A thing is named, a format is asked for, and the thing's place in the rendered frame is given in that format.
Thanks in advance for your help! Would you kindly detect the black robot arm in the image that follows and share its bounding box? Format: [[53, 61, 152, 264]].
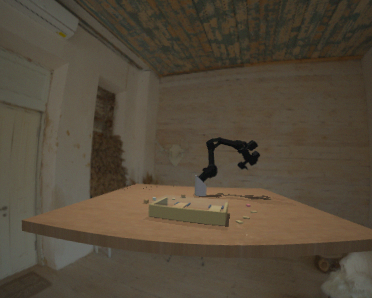
[[199, 137, 258, 183]]

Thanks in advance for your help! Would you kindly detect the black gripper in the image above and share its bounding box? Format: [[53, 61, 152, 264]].
[[238, 151, 260, 170]]

